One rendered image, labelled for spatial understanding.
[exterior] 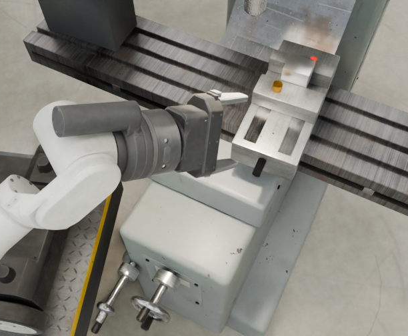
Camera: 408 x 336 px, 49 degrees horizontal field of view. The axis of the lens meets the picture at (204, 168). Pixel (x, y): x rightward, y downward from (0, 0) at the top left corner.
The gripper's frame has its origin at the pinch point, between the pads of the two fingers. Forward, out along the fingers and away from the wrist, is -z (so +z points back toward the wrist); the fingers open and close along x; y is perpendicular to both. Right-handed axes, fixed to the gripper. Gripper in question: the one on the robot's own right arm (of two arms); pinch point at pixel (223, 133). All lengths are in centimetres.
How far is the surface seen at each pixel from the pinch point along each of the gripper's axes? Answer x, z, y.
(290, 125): -6.7, -33.1, 14.5
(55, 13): 8, -4, 75
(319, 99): -0.3, -38.2, 12.0
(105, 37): 4, -13, 64
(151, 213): -37, -15, 40
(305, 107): -2.0, -34.6, 12.5
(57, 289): -75, 0, 67
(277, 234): -66, -80, 48
